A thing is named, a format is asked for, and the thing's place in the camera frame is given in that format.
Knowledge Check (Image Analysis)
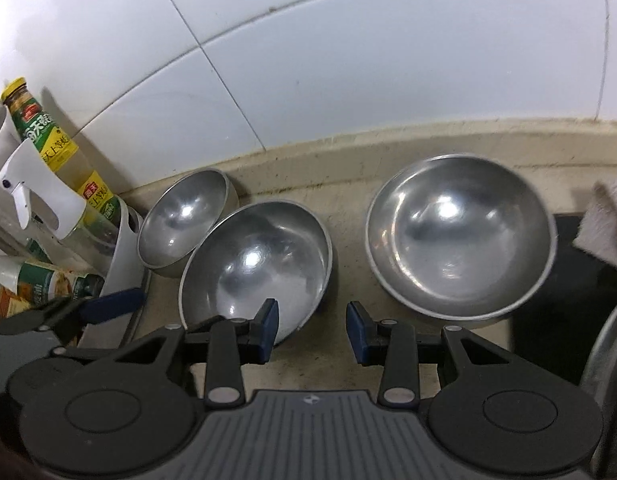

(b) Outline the white two-tier spice rack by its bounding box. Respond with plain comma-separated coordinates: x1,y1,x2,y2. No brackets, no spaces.
0,105,152,351

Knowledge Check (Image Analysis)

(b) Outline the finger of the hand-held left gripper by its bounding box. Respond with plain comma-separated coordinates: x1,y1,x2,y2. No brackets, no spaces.
0,287,145,347

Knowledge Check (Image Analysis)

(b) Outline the green-label seasoning bottle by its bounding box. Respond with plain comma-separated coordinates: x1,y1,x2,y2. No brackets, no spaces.
0,255,106,311

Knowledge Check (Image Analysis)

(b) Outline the stainless steel bowl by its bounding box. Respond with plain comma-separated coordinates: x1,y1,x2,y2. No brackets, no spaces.
579,292,617,480
137,169,239,278
365,155,558,323
178,201,334,348

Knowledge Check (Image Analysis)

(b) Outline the white rag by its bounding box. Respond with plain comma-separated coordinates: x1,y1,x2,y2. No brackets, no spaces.
573,175,617,267

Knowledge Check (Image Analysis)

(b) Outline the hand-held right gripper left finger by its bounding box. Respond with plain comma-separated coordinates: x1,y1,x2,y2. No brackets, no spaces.
108,299,280,407

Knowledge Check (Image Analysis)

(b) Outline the white spray bottle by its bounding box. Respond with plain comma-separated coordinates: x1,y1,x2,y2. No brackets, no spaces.
0,140,120,261

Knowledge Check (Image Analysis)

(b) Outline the yellow-label green bottle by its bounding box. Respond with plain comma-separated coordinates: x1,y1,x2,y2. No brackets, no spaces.
1,77,122,226

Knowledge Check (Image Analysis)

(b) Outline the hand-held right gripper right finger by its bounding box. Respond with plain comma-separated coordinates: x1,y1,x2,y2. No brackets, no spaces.
346,301,522,407

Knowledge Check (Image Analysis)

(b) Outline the black gas stove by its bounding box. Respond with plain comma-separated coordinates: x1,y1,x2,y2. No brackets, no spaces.
509,214,617,386

